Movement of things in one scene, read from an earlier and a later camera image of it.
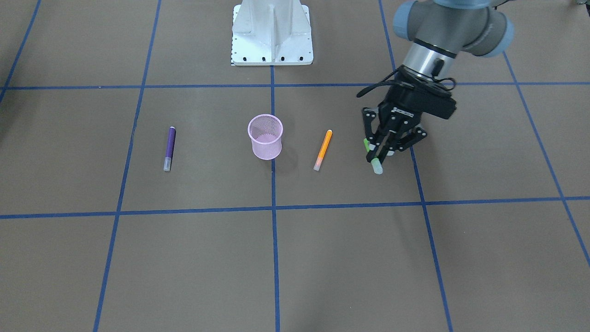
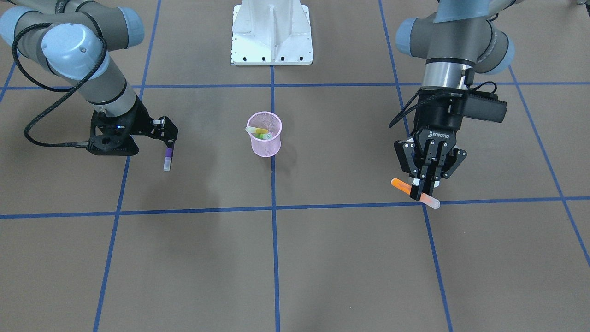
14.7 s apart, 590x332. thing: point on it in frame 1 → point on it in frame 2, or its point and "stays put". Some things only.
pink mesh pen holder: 266,131 stays put
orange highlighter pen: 323,148 → 405,187
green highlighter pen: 377,165 → 263,136
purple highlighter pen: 171,138 stays put
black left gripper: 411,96 → 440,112
